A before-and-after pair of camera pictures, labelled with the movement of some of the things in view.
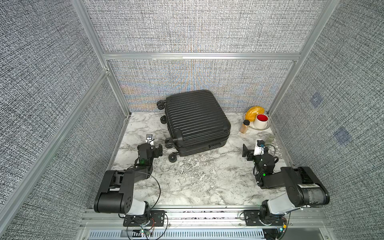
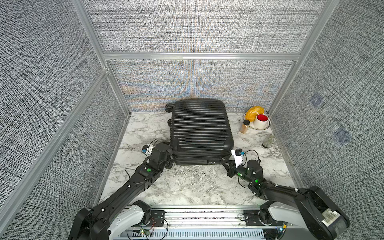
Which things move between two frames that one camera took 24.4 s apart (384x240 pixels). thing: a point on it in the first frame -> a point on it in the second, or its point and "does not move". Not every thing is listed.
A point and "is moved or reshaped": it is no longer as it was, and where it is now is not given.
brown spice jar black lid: [244, 127] does not move
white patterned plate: [251, 123] does not move
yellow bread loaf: [251, 113] does not move
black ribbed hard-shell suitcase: [197, 122] is moved or reshaped
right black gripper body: [256, 160] -> [241, 172]
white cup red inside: [260, 121] does not move
